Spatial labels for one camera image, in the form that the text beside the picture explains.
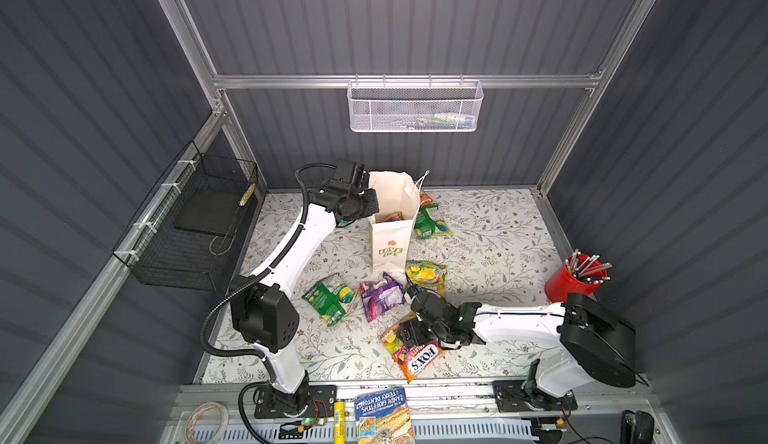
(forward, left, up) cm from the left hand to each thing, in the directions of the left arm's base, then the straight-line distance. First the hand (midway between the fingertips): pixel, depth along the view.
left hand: (375, 204), depth 84 cm
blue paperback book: (-48, 0, -22) cm, 53 cm away
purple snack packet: (-18, -1, -20) cm, 27 cm away
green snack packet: (+7, -18, -20) cm, 27 cm away
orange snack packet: (+22, -19, -21) cm, 36 cm away
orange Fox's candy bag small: (+9, -7, -16) cm, 20 cm away
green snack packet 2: (-18, +14, -21) cm, 31 cm away
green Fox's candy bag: (-11, -16, -22) cm, 29 cm away
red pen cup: (-18, -57, -13) cm, 61 cm away
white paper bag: (-9, -4, 0) cm, 10 cm away
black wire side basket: (-10, +47, +3) cm, 48 cm away
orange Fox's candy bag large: (-36, -7, -22) cm, 43 cm away
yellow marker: (-48, +11, -23) cm, 55 cm away
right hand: (-28, -8, -24) cm, 38 cm away
